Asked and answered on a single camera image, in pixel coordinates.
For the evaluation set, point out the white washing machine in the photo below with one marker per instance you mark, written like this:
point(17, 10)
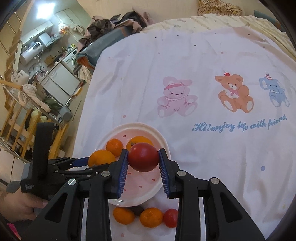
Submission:
point(69, 61)

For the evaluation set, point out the pink strawberry pattern plate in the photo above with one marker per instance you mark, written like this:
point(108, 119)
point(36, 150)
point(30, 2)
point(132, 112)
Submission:
point(143, 179)

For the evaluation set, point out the wooden rack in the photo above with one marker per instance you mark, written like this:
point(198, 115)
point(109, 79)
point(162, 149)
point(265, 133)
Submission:
point(24, 114)

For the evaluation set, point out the white kitchen cabinets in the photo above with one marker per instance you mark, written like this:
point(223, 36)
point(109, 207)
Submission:
point(60, 83)

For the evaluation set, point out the cream floral quilt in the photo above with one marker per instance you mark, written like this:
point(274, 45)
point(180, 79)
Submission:
point(215, 21)

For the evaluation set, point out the white cartoon bedsheet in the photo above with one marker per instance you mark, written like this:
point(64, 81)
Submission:
point(224, 100)

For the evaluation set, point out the dark grape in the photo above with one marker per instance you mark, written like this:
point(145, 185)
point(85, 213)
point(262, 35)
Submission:
point(137, 210)

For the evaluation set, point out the pile of clothes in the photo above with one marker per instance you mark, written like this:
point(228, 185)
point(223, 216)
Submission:
point(100, 26)

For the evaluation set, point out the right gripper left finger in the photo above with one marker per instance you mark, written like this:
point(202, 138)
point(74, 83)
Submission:
point(62, 218)

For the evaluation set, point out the person's left hand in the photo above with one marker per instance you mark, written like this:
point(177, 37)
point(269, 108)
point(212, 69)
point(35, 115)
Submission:
point(20, 206)

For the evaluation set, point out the red cherry tomato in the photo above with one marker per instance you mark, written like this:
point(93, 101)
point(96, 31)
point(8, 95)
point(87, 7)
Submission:
point(143, 157)
point(170, 218)

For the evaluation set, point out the floral pillow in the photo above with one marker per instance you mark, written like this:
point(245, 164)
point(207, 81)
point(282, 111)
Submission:
point(218, 7)

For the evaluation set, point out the small mandarin orange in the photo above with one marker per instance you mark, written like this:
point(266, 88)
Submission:
point(115, 146)

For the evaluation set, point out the white water heater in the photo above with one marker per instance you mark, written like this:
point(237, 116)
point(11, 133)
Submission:
point(30, 53)

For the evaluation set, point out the large orange with stem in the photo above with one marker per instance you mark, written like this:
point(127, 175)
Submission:
point(136, 140)

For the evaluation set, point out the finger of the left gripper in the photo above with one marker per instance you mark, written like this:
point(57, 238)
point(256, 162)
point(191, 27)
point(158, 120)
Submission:
point(67, 162)
point(80, 175)

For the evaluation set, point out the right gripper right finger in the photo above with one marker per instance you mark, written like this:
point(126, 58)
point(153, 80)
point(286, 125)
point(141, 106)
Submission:
point(225, 217)

